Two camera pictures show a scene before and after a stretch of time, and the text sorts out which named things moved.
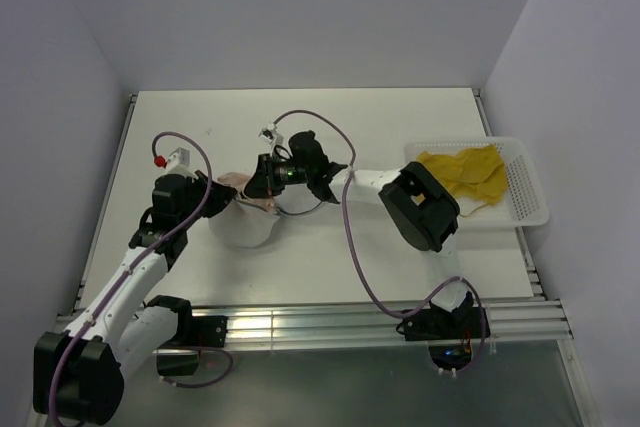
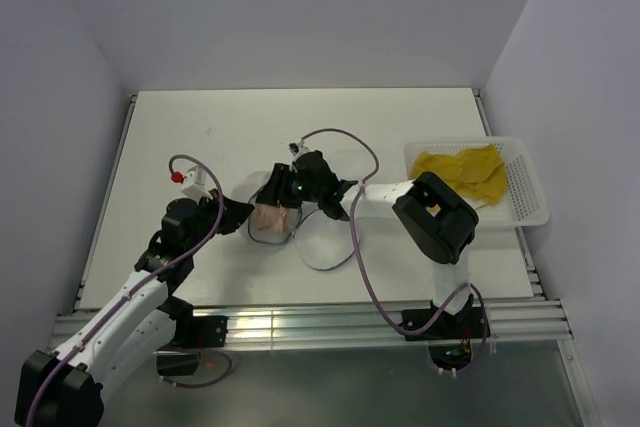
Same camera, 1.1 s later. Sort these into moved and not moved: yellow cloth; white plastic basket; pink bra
Moved: pink bra
Not moved: white plastic basket; yellow cloth
